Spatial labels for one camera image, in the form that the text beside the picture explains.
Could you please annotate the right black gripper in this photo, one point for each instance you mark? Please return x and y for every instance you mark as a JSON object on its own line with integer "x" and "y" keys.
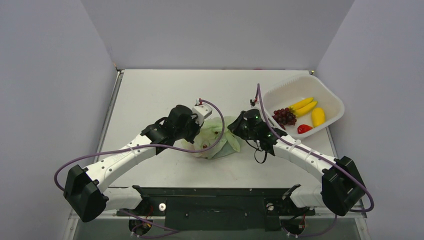
{"x": 236, "y": 124}

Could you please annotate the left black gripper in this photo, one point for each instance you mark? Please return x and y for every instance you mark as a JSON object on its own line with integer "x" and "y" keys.
{"x": 196, "y": 126}

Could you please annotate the green plastic bag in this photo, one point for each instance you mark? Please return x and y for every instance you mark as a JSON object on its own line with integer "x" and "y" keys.
{"x": 214, "y": 131}

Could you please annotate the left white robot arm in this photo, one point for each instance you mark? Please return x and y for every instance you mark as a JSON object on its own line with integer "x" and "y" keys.
{"x": 88, "y": 189}

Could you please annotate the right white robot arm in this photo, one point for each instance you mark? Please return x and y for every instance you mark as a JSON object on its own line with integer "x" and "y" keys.
{"x": 341, "y": 184}

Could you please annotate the purple fake grapes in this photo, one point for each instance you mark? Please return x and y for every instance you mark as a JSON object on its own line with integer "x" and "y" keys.
{"x": 284, "y": 117}

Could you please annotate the upper yellow fake banana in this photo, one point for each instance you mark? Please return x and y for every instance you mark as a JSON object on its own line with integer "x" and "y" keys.
{"x": 300, "y": 104}

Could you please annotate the yellow fake banana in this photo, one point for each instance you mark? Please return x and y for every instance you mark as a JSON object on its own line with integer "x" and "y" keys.
{"x": 300, "y": 104}
{"x": 306, "y": 109}

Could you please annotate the lower yellow fake banana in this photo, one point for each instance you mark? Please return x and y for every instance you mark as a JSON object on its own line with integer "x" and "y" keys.
{"x": 306, "y": 109}

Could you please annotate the red fake strawberry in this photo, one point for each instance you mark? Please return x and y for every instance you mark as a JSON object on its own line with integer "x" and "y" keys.
{"x": 303, "y": 128}

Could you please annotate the yellow fake mango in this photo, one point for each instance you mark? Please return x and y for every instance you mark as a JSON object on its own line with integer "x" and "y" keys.
{"x": 318, "y": 117}

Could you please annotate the white plastic basket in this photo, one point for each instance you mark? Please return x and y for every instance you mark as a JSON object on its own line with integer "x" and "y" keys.
{"x": 295, "y": 89}

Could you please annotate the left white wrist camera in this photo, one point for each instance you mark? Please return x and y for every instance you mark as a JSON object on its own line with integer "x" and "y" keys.
{"x": 202, "y": 110}

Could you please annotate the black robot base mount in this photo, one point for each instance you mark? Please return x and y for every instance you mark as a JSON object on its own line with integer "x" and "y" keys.
{"x": 218, "y": 209}

